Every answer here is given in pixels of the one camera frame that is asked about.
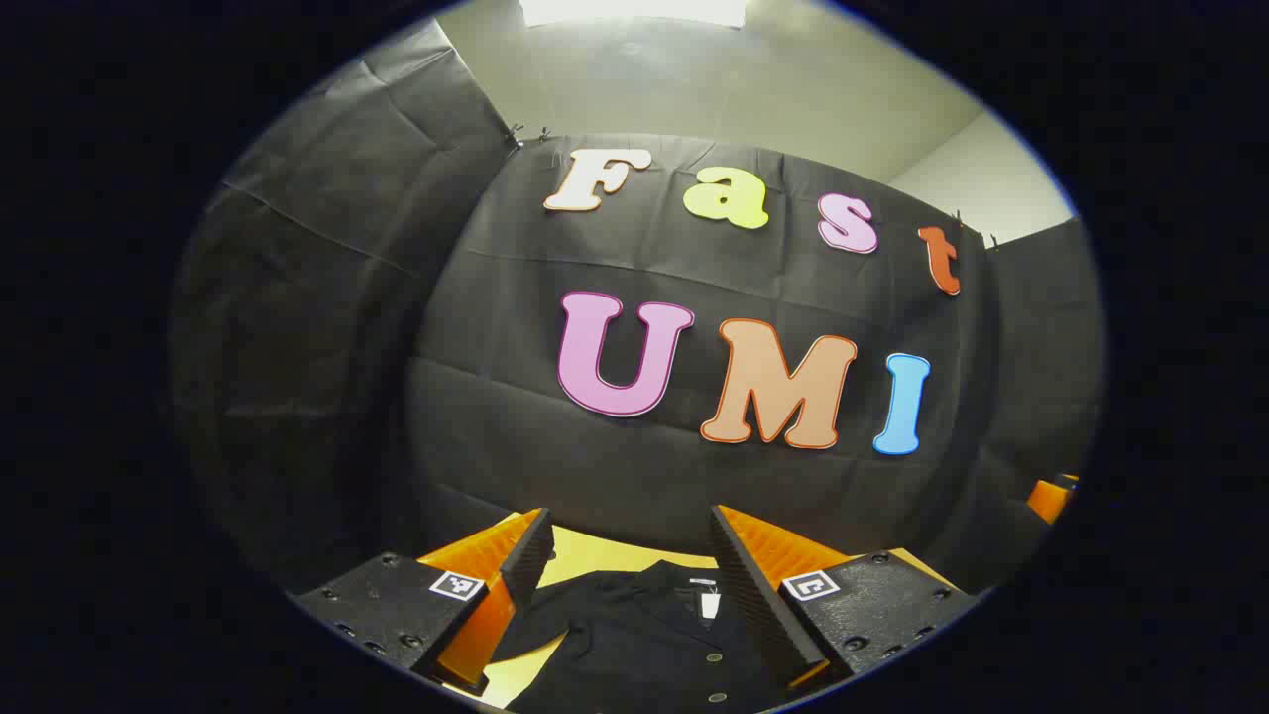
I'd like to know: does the black backdrop cloth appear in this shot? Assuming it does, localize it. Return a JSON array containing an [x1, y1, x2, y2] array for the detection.
[[169, 20, 1106, 596]]

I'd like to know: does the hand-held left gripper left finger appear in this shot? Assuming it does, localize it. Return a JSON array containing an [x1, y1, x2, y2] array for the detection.
[[288, 508, 556, 695]]

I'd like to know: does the black button shirt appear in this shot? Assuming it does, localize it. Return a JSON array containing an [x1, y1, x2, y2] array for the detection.
[[491, 560, 794, 714]]

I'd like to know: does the ceiling light panel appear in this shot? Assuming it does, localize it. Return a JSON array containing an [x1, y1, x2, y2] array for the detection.
[[518, 0, 750, 29]]

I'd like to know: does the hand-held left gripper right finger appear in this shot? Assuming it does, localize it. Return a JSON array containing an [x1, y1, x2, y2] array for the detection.
[[709, 504, 982, 692]]

